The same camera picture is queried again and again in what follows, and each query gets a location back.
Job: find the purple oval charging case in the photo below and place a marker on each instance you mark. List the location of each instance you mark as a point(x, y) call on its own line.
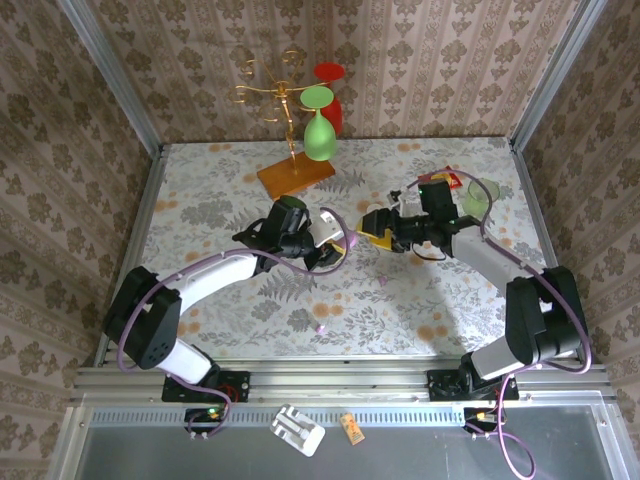
point(353, 240)

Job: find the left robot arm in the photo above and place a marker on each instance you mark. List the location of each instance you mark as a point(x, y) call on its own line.
point(145, 325)

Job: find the green transparent cup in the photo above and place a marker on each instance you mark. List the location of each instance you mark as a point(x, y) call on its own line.
point(475, 205)

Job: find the red snack packet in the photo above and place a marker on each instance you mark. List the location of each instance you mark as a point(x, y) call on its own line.
point(452, 180)

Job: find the green wine glass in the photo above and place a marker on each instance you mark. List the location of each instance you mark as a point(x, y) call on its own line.
point(320, 137)

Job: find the red wine glass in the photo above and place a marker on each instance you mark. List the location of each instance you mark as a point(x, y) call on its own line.
point(330, 71)

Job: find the small orange packet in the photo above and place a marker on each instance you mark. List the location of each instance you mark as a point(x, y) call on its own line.
point(352, 430)

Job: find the small circuit board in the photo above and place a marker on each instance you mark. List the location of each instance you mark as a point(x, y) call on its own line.
point(205, 416)
point(482, 417)

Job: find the grey metal tray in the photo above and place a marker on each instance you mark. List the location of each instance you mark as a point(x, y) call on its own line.
point(425, 455)

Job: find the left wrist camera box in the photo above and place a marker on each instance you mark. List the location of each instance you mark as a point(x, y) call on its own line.
point(327, 230)

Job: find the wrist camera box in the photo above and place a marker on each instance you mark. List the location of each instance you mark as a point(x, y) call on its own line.
point(327, 230)
point(402, 202)

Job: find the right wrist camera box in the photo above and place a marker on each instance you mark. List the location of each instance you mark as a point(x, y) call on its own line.
point(402, 202)

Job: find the aluminium side rail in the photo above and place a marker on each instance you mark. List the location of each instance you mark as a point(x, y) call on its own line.
point(534, 200)
point(145, 200)

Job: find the long aluminium base rail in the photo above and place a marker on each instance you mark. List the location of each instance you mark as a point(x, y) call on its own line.
point(340, 382)

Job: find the white plastic bracket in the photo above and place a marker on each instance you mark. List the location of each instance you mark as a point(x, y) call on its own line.
point(295, 427)

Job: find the aluminium frame post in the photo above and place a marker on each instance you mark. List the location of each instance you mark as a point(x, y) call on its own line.
point(555, 75)
point(116, 80)

